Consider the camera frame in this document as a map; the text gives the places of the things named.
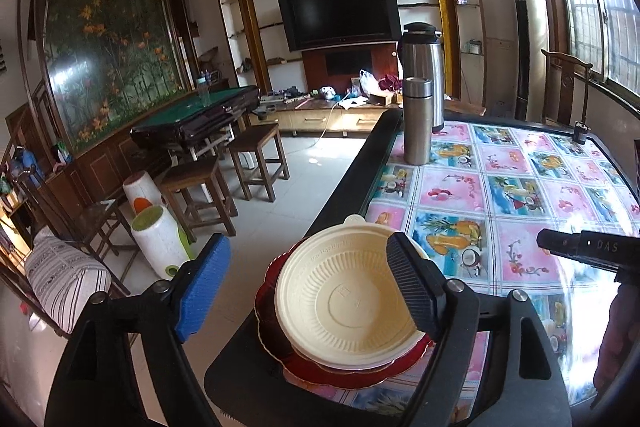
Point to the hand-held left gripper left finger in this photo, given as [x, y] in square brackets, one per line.
[202, 292]

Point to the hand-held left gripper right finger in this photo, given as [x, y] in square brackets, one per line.
[415, 287]

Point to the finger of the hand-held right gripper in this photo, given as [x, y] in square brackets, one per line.
[555, 242]

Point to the beige ribbed bowl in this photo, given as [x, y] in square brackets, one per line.
[340, 302]
[356, 219]

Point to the white bowl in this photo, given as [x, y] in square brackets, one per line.
[345, 363]

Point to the person's right hand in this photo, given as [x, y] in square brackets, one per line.
[620, 342]

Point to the printed fruit tablecloth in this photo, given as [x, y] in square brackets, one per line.
[500, 207]

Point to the small black container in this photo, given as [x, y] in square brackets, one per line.
[581, 133]

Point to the wooden stool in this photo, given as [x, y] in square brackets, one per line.
[192, 172]
[255, 139]

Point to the dark wooden chair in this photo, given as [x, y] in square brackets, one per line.
[97, 217]

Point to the striped white cushion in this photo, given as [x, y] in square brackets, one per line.
[65, 277]

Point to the slim steel thermos bottle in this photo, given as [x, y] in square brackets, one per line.
[417, 127]

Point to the carved wooden chair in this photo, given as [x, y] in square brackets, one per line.
[565, 82]

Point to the green top mahjong table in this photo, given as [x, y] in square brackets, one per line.
[200, 109]

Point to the low wooden television cabinet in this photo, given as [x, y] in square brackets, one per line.
[320, 119]

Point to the clear plastic bottle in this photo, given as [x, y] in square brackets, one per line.
[202, 89]

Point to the dark red cloth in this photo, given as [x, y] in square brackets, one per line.
[390, 83]

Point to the white plastic bag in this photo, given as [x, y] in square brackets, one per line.
[369, 82]

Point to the floor standing air conditioner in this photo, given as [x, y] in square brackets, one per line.
[535, 32]

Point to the large steel thermos carafe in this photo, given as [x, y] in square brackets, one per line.
[425, 57]

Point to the barred window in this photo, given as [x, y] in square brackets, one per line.
[595, 7]

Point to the framed floral painting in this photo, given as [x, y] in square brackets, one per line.
[110, 47]

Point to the flat screen television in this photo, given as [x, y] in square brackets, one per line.
[340, 12]

